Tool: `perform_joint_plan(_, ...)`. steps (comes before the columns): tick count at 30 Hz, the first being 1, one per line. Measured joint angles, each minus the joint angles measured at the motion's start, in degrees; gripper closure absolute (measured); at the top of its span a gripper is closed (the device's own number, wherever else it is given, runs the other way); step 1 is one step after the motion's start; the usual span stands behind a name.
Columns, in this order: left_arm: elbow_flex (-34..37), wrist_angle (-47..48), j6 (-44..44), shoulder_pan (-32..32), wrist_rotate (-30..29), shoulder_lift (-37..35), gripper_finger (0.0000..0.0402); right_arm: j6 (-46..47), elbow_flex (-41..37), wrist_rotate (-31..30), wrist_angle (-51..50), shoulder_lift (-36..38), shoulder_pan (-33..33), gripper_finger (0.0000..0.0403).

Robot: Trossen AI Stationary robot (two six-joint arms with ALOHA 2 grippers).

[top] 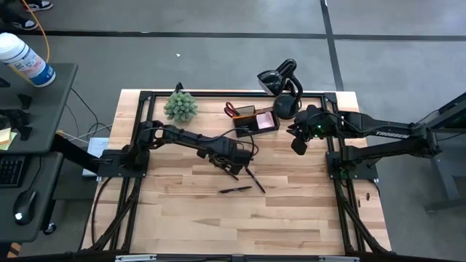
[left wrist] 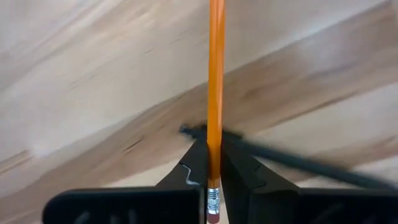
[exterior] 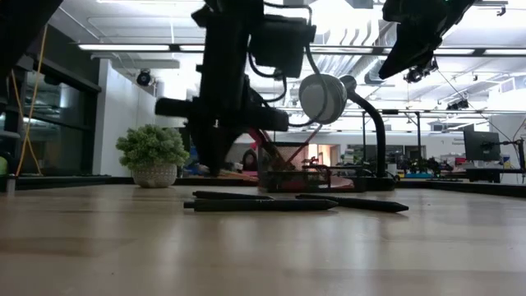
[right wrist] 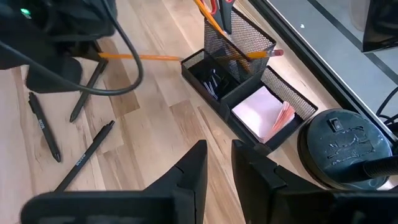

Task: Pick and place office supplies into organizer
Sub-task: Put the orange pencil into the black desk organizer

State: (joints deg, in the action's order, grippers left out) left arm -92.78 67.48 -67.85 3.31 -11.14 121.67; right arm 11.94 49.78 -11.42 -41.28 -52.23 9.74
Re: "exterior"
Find black background workstation frame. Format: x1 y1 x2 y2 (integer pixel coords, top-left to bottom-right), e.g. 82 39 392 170
287 105 424 145

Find black pen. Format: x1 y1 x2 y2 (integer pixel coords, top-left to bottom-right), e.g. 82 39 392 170
294 193 410 214
182 198 340 214
191 190 275 201

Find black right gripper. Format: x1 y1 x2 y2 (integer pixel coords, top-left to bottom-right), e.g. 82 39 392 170
377 0 478 81

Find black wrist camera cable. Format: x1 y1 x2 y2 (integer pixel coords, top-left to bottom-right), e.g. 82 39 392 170
246 0 328 128

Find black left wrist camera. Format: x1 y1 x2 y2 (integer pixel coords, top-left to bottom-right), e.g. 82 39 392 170
250 14 317 79

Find person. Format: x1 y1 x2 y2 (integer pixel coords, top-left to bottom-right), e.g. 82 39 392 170
241 147 259 173

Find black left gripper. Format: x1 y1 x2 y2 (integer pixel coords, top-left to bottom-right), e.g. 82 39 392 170
155 0 290 176

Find black mesh desk organizer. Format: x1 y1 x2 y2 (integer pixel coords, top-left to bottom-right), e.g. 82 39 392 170
257 141 367 193

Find overhead beam with light strips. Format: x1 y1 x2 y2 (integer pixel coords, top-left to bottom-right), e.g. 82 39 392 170
77 44 526 57

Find yellow cable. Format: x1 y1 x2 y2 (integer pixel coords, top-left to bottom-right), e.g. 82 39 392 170
10 24 49 178

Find green plant in white pot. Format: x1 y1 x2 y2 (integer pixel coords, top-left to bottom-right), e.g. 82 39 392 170
115 124 191 189

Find black gooseneck desk lamp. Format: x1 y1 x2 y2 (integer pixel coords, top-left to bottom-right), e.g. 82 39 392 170
298 72 396 192

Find black computer monitor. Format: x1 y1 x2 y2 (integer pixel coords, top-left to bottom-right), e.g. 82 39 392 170
463 130 501 162

